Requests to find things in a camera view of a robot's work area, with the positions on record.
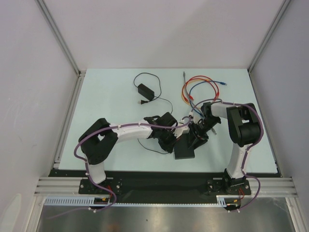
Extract black network switch box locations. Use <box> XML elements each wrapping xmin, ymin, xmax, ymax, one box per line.
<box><xmin>174</xmin><ymin>133</ymin><xmax>195</xmax><ymax>160</ymax></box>

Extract blue ethernet cable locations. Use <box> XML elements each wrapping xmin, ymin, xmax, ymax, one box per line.
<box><xmin>189</xmin><ymin>79</ymin><xmax>228</xmax><ymax>116</ymax></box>

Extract red ethernet cable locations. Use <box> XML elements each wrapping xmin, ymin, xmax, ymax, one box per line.
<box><xmin>181</xmin><ymin>75</ymin><xmax>221</xmax><ymax>105</ymax></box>
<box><xmin>184</xmin><ymin>79</ymin><xmax>221</xmax><ymax>100</ymax></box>

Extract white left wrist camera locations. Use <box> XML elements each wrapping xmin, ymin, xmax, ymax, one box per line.
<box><xmin>174</xmin><ymin>126</ymin><xmax>190</xmax><ymax>139</ymax></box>

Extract right aluminium frame post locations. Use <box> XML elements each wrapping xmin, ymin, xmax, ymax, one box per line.
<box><xmin>247</xmin><ymin>0</ymin><xmax>293</xmax><ymax>75</ymax></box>

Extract grey ethernet cable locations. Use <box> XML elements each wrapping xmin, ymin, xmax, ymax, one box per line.
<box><xmin>182</xmin><ymin>71</ymin><xmax>217</xmax><ymax>135</ymax></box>

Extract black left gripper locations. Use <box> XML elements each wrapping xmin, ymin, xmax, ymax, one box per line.
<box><xmin>157</xmin><ymin>128</ymin><xmax>180</xmax><ymax>153</ymax></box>

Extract aluminium frame post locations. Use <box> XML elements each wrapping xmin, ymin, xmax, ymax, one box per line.
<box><xmin>247</xmin><ymin>0</ymin><xmax>293</xmax><ymax>75</ymax></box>
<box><xmin>35</xmin><ymin>0</ymin><xmax>82</xmax><ymax>77</ymax></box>

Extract red ethernet cable inner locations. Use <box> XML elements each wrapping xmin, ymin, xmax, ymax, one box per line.
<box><xmin>184</xmin><ymin>79</ymin><xmax>221</xmax><ymax>100</ymax></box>

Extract white slotted cable duct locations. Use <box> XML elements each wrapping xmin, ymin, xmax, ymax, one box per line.
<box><xmin>44</xmin><ymin>196</ymin><xmax>232</xmax><ymax>207</ymax></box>

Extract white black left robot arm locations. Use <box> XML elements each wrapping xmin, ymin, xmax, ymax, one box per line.
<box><xmin>74</xmin><ymin>112</ymin><xmax>189</xmax><ymax>193</ymax></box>

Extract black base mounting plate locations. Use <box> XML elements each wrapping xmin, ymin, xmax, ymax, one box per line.
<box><xmin>48</xmin><ymin>169</ymin><xmax>283</xmax><ymax>205</ymax></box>

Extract red ethernet cable outer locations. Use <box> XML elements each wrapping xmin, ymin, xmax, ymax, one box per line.
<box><xmin>181</xmin><ymin>75</ymin><xmax>221</xmax><ymax>105</ymax></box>

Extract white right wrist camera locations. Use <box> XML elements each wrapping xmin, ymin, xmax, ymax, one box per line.
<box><xmin>189</xmin><ymin>111</ymin><xmax>203</xmax><ymax>124</ymax></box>

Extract left aluminium frame post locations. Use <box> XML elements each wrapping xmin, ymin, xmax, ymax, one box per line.
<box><xmin>35</xmin><ymin>0</ymin><xmax>82</xmax><ymax>77</ymax></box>

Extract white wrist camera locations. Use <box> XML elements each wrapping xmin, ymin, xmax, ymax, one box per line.
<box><xmin>174</xmin><ymin>126</ymin><xmax>190</xmax><ymax>139</ymax></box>
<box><xmin>189</xmin><ymin>111</ymin><xmax>203</xmax><ymax>124</ymax></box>

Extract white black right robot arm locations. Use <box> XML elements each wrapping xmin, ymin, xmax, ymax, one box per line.
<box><xmin>188</xmin><ymin>101</ymin><xmax>264</xmax><ymax>194</ymax></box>

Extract aluminium front frame rail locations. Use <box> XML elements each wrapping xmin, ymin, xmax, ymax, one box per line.
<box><xmin>34</xmin><ymin>177</ymin><xmax>298</xmax><ymax>198</ymax></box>

